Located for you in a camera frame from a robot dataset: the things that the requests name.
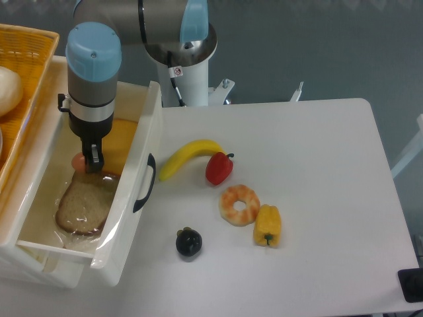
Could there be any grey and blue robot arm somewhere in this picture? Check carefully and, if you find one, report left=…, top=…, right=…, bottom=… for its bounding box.
left=58, top=1, right=210, bottom=173

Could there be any dark purple toy mangosteen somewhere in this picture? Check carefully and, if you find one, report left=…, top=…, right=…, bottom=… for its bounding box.
left=175, top=227, right=202, bottom=257

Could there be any white bun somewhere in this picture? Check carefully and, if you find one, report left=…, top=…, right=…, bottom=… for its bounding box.
left=0, top=66, right=23, bottom=116

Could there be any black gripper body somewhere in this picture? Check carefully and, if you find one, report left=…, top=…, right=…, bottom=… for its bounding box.
left=58, top=94, right=115, bottom=152

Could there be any white frame at right edge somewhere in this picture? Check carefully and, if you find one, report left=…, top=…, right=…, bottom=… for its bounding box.
left=391, top=114, right=422, bottom=179

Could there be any yellow wicker basket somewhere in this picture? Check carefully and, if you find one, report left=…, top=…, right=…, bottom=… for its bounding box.
left=1, top=24, right=59, bottom=188

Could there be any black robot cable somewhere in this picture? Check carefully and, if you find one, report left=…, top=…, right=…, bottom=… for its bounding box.
left=167, top=49, right=186, bottom=108

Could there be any open white drawer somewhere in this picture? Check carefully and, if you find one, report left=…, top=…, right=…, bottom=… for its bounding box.
left=17, top=82, right=162, bottom=288

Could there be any black device at table corner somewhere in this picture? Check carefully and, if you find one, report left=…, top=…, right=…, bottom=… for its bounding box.
left=397, top=268, right=423, bottom=303

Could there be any orange toy cheese slice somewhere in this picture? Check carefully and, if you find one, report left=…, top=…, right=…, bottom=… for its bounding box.
left=102, top=119, right=137, bottom=175

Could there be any red toy bell pepper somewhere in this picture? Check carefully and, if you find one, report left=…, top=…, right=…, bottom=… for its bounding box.
left=206, top=152, right=234, bottom=186

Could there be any brown toy bread slice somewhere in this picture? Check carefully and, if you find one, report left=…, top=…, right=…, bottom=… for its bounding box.
left=55, top=172, right=120, bottom=236

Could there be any black drawer handle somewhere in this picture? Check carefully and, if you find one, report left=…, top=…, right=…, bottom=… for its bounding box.
left=133, top=153, right=157, bottom=213

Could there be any white drawer cabinet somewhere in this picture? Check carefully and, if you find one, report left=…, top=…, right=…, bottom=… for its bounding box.
left=0, top=55, right=83, bottom=291

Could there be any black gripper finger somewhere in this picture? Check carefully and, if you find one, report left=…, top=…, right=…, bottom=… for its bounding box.
left=89, top=143, right=104, bottom=173
left=81, top=140, right=93, bottom=173

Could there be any yellow toy bell pepper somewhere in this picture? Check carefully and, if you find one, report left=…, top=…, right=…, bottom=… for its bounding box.
left=253, top=204, right=282, bottom=248

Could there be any orange toy shrimp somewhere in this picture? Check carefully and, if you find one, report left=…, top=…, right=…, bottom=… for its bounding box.
left=219, top=184, right=260, bottom=227

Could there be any yellow toy banana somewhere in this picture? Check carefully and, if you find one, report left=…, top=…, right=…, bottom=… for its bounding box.
left=159, top=139, right=226, bottom=182

